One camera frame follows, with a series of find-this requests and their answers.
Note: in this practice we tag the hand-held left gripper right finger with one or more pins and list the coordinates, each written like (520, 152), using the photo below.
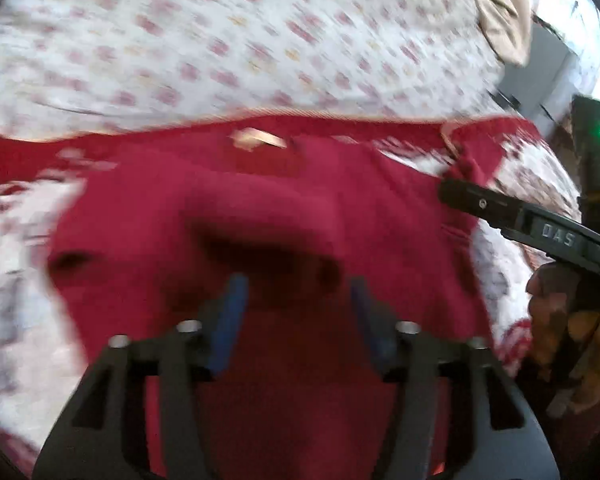
(371, 327)

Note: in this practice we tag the red and white patterned blanket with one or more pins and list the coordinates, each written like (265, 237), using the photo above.
(10, 155)

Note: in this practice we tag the beige cloth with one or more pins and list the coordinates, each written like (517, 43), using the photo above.
(500, 5)

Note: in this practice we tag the red knit garment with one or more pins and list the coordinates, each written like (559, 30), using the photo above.
(280, 200)

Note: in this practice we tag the person's right hand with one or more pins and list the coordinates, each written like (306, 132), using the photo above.
(544, 310)

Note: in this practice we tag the white floral bed sheet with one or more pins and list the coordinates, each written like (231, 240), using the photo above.
(180, 35)

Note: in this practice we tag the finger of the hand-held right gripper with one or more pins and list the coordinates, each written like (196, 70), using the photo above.
(485, 205)

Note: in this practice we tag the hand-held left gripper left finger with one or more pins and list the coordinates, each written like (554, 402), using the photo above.
(229, 320)

